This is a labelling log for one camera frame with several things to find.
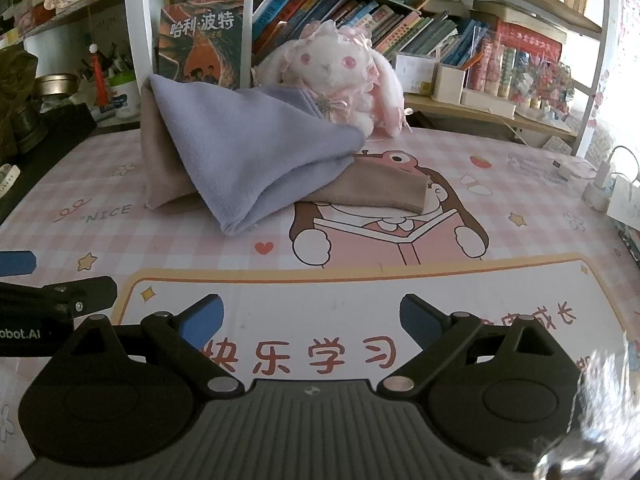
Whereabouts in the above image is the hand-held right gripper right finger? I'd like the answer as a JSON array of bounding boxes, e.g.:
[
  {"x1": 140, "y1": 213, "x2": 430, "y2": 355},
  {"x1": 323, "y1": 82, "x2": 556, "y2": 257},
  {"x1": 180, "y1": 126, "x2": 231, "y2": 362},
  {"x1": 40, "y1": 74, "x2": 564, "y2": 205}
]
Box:
[{"x1": 376, "y1": 294, "x2": 581, "y2": 401}]

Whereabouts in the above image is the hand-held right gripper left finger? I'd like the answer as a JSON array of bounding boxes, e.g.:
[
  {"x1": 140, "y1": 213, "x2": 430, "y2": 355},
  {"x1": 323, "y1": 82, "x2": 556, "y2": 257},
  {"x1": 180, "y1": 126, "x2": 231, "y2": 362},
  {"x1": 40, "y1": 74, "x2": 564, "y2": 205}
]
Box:
[{"x1": 50, "y1": 294, "x2": 246, "y2": 401}]

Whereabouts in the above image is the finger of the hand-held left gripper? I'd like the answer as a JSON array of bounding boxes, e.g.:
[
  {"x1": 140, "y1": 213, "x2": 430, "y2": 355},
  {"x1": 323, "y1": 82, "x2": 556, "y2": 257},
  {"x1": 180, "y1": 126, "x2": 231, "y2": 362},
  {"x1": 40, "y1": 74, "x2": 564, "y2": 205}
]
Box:
[
  {"x1": 0, "y1": 275, "x2": 119, "y2": 317},
  {"x1": 0, "y1": 252, "x2": 38, "y2": 277}
]

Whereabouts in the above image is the lavender and beige sweater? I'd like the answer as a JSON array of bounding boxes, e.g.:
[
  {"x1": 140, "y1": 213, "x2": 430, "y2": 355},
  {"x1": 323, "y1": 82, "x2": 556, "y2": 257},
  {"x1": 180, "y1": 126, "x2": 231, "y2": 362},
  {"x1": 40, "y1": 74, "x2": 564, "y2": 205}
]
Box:
[{"x1": 140, "y1": 74, "x2": 429, "y2": 236}]

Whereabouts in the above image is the white wrist watch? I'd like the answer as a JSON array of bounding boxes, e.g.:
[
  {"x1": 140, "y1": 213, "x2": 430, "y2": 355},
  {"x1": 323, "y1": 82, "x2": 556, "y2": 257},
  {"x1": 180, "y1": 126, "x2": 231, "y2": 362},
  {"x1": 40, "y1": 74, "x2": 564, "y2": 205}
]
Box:
[{"x1": 0, "y1": 163, "x2": 22, "y2": 199}]

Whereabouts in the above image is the pink checked printed desk mat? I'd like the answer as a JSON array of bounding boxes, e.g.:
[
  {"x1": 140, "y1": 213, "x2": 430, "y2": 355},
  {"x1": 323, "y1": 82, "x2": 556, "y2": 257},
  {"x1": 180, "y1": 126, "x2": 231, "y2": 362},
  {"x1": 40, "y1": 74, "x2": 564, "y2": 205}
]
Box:
[{"x1": 0, "y1": 124, "x2": 640, "y2": 480}]

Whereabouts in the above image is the dark olive bag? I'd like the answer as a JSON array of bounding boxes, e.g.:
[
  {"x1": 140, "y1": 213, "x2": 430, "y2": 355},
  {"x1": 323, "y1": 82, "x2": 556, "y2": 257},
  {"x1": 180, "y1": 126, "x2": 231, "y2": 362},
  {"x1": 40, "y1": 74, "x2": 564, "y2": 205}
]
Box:
[{"x1": 0, "y1": 49, "x2": 49, "y2": 157}]

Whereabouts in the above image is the round metal tin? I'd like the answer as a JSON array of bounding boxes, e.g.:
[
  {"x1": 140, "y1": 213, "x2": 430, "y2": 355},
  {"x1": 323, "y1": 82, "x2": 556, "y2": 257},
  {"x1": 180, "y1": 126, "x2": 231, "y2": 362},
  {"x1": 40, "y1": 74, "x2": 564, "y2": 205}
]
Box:
[{"x1": 33, "y1": 73, "x2": 79, "y2": 106}]

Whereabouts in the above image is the white cup with green rim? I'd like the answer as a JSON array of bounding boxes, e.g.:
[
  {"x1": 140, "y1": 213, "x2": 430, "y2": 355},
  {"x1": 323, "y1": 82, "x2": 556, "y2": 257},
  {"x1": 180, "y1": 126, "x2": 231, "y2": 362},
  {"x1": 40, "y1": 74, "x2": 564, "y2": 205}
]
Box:
[{"x1": 108, "y1": 70, "x2": 144, "y2": 120}]

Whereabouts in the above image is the white power adapter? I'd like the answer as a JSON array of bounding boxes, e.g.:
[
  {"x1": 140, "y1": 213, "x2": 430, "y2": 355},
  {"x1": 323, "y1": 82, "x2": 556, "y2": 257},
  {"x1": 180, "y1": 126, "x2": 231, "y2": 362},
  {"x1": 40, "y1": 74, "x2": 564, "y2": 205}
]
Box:
[{"x1": 552, "y1": 159, "x2": 597, "y2": 182}]

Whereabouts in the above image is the white charger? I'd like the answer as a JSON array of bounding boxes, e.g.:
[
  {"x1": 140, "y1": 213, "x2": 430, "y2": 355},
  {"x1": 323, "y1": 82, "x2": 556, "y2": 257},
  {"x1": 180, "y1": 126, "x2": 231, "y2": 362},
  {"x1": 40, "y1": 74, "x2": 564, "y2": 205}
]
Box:
[{"x1": 582, "y1": 160, "x2": 614, "y2": 212}]

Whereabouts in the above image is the flat white box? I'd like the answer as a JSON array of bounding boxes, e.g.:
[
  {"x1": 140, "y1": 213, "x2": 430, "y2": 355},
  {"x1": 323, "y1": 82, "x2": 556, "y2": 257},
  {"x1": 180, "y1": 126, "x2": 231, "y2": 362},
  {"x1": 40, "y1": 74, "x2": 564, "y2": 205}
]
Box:
[{"x1": 459, "y1": 87, "x2": 517, "y2": 120}]

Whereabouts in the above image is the white paper card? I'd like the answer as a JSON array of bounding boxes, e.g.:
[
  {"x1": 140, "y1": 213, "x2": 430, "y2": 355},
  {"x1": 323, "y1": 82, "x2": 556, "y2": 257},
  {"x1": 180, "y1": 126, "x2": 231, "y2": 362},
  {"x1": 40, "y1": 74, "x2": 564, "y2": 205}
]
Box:
[{"x1": 606, "y1": 174, "x2": 640, "y2": 227}]

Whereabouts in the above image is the small white box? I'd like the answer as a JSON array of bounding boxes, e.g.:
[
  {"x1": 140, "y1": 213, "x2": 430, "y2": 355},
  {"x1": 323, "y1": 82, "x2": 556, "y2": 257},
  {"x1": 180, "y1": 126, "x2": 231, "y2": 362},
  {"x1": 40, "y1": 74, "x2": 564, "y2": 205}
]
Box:
[{"x1": 432, "y1": 62, "x2": 469, "y2": 104}]

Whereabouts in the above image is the large dark illustrated book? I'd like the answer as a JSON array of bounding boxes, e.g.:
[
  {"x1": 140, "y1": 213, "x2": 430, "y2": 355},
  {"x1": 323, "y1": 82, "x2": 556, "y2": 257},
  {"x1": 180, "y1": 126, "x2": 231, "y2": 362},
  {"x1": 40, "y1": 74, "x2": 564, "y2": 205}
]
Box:
[{"x1": 157, "y1": 0, "x2": 252, "y2": 92}]

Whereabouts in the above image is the white pink plush bunny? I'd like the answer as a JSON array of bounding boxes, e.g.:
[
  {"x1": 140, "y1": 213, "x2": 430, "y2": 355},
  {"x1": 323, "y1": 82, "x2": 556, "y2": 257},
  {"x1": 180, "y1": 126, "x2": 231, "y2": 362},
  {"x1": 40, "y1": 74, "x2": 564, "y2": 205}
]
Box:
[{"x1": 252, "y1": 20, "x2": 414, "y2": 139}]

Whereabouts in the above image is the red patterned box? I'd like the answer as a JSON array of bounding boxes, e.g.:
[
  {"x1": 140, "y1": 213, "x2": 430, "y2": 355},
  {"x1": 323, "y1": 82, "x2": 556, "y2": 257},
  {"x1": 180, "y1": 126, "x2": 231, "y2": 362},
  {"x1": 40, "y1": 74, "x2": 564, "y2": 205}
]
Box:
[{"x1": 494, "y1": 17, "x2": 567, "y2": 62}]

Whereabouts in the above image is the row of upright books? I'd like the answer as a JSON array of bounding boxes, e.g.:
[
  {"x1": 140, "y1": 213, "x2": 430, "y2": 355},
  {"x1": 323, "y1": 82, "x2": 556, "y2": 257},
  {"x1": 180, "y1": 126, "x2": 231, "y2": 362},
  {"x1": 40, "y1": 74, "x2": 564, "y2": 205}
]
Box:
[{"x1": 247, "y1": 0, "x2": 482, "y2": 68}]

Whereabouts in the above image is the white metal shelf frame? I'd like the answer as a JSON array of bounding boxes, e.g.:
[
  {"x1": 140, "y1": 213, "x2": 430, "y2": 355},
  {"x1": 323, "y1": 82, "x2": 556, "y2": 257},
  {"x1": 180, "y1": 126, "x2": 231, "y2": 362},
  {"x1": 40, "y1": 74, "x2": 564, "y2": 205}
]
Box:
[{"x1": 122, "y1": 0, "x2": 622, "y2": 157}]

